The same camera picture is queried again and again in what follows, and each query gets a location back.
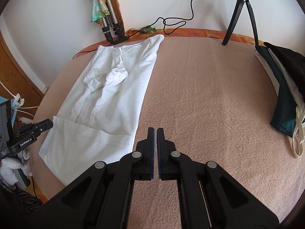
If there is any white folded cloth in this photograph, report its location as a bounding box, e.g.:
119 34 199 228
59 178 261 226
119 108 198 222
255 50 282 93

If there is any pile of dark and white clothes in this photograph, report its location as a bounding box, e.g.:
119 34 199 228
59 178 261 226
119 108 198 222
268 49 305 158

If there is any orange board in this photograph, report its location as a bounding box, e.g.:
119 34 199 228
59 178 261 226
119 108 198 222
108 0 125 35

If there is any black cable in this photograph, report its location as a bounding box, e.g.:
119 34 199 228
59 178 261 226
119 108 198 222
73 0 239 59

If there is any person's left hand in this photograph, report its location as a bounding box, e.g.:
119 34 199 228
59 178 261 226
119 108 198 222
0 149 32 189

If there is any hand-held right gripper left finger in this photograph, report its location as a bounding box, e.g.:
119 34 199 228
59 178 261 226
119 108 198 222
33 127 155 229

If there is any white cable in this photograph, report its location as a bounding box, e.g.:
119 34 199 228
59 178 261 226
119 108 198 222
0 80 40 123

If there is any stack of folded dark clothes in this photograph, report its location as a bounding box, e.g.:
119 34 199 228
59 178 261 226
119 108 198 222
263 42 305 105

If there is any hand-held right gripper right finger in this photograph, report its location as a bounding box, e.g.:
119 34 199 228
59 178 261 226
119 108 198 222
157 128 279 229

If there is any dark teal garment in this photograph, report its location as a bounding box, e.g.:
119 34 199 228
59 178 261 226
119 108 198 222
255 45 298 137

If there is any small green yellow cloth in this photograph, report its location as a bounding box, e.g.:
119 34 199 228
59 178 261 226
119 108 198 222
125 26 158 36

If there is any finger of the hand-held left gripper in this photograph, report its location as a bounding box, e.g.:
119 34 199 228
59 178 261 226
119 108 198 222
17 119 53 140

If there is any wooden door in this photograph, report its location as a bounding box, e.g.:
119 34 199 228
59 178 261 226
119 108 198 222
0 36 48 105

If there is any folded tall tripod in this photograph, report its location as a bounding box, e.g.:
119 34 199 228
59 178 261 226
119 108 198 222
99 0 130 44

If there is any dark striped cloth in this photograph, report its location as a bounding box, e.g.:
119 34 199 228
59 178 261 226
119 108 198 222
0 179 44 207

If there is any white t-shirt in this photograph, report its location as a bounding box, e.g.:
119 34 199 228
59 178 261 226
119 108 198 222
39 35 165 186

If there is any small black tripod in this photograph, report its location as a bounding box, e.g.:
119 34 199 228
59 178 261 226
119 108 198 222
222 0 259 46

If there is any colourful scarf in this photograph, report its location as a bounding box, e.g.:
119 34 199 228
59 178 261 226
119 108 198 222
83 0 110 25

